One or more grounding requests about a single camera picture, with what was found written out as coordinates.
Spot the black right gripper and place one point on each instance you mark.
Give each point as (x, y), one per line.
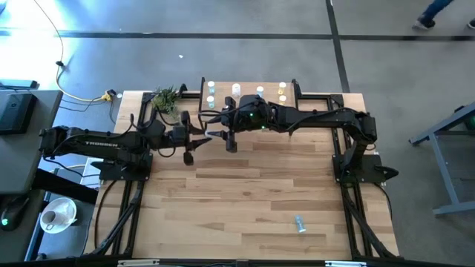
(246, 115)

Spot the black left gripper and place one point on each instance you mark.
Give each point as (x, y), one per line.
(183, 137)

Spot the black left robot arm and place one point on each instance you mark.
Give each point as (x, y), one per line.
(111, 144)

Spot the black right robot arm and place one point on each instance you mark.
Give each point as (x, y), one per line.
(334, 116)

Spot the wooden shelf black metal legs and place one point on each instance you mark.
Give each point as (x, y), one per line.
(248, 89)

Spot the potted green succulent plant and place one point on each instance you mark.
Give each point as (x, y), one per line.
(165, 101)

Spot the white cup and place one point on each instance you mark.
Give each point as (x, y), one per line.
(48, 219)

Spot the grey desk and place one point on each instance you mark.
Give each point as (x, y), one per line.
(22, 155)

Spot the black box device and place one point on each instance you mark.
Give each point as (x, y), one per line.
(15, 113)

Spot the flat black device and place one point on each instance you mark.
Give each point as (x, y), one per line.
(18, 84)

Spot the black computer mouse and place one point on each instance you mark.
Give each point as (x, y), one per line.
(13, 215)

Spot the grey metal table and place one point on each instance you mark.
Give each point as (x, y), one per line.
(445, 174)

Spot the person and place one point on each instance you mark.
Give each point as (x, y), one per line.
(430, 11)

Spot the green object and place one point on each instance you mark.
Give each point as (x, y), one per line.
(472, 122)

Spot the black aluminium table frame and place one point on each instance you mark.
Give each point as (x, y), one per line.
(319, 96)

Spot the silver metal bracket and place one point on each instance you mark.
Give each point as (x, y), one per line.
(137, 263)
(345, 264)

